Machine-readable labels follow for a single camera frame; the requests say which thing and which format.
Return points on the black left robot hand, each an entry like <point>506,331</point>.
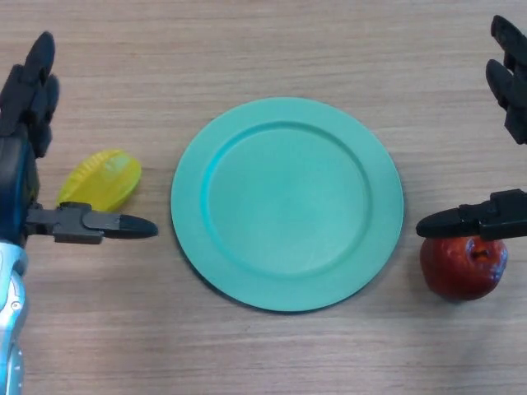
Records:
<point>18,173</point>

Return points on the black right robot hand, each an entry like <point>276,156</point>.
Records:
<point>504,216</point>

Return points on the yellow starfruit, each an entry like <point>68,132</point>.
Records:
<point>103,181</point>

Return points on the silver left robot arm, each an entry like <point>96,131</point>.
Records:
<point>12,321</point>

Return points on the green round plate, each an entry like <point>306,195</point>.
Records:
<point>288,205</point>

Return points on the red apple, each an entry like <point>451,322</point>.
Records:
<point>457,267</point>

